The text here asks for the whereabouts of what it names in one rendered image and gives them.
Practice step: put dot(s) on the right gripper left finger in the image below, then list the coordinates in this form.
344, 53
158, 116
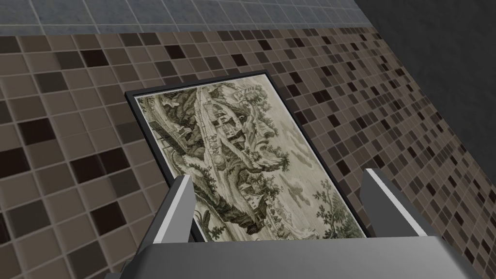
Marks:
173, 217

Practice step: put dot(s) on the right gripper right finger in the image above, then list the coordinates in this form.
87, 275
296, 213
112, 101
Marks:
389, 211

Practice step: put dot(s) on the black framed landscape picture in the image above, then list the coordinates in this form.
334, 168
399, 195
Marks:
248, 155

